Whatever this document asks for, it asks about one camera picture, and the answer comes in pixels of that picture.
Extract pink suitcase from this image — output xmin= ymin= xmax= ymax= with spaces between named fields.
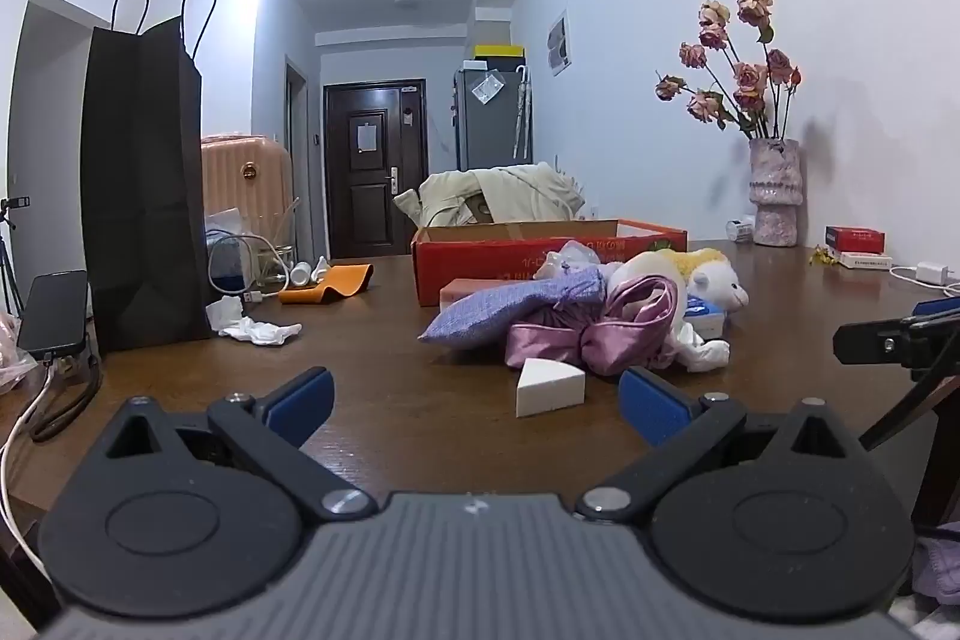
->
xmin=201 ymin=134 xmax=295 ymax=281

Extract red cardboard box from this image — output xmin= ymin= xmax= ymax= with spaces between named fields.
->
xmin=411 ymin=218 xmax=689 ymax=308

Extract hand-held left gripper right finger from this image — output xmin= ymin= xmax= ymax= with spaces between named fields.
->
xmin=574 ymin=366 xmax=875 ymax=522

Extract black paper bag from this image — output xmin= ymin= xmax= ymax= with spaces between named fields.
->
xmin=80 ymin=0 xmax=218 ymax=354

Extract clear plastic packet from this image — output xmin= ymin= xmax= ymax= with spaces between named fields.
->
xmin=534 ymin=240 xmax=601 ymax=281

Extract black smartphone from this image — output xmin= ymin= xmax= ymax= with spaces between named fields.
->
xmin=16 ymin=269 xmax=89 ymax=357

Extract pink sponge block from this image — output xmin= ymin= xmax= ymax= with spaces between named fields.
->
xmin=439 ymin=278 xmax=518 ymax=313

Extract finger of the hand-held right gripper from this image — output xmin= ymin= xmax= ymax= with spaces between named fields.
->
xmin=834 ymin=299 xmax=960 ymax=386

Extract purple cloth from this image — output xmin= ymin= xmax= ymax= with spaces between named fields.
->
xmin=911 ymin=539 xmax=960 ymax=611

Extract pink mottled vase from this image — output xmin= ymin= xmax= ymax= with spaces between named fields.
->
xmin=748 ymin=137 xmax=802 ymax=248

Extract dark side door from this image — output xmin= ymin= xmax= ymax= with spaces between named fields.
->
xmin=285 ymin=55 xmax=310 ymax=259

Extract black strap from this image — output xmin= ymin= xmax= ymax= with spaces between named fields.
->
xmin=30 ymin=351 xmax=102 ymax=442

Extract lavender knit pouch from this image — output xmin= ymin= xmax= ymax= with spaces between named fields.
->
xmin=418 ymin=267 xmax=607 ymax=352

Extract small white bottle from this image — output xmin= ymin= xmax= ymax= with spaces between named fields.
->
xmin=289 ymin=257 xmax=331 ymax=290

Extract blue tissue packet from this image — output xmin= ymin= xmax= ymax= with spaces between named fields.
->
xmin=684 ymin=297 xmax=727 ymax=339

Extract white fabric piece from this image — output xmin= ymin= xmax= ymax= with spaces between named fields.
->
xmin=670 ymin=320 xmax=731 ymax=374

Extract beige coat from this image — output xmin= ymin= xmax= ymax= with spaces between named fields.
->
xmin=394 ymin=161 xmax=586 ymax=230

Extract pink satin cloth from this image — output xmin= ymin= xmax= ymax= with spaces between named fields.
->
xmin=506 ymin=276 xmax=687 ymax=377

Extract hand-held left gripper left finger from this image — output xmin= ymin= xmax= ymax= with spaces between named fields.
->
xmin=75 ymin=366 xmax=380 ymax=522

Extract crumpled white tissue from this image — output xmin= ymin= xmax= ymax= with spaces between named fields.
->
xmin=206 ymin=295 xmax=303 ymax=346

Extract white foam sponge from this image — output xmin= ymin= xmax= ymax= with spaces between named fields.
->
xmin=515 ymin=357 xmax=587 ymax=418

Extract grey cabinet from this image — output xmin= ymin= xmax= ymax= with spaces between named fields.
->
xmin=452 ymin=64 xmax=533 ymax=172

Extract white charger with cable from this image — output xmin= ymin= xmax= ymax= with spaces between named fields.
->
xmin=889 ymin=261 xmax=960 ymax=296

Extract yellow and white plush toy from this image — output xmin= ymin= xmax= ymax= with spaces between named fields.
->
xmin=607 ymin=248 xmax=751 ymax=315

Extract dark wooden door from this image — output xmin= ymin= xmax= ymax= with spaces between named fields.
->
xmin=324 ymin=80 xmax=427 ymax=260

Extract red and black box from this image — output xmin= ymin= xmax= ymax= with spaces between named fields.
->
xmin=825 ymin=225 xmax=886 ymax=254

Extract dried pink roses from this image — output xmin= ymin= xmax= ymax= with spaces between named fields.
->
xmin=655 ymin=0 xmax=803 ymax=142

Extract folded umbrella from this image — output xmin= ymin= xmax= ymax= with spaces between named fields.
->
xmin=514 ymin=66 xmax=532 ymax=161

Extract flat white box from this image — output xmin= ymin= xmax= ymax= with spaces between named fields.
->
xmin=834 ymin=250 xmax=893 ymax=271

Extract black tripod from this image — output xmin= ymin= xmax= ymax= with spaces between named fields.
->
xmin=0 ymin=196 xmax=31 ymax=311

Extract white cable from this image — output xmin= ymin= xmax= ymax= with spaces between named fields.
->
xmin=0 ymin=362 xmax=61 ymax=581

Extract pink plastic bag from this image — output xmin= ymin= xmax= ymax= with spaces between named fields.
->
xmin=0 ymin=310 xmax=38 ymax=393

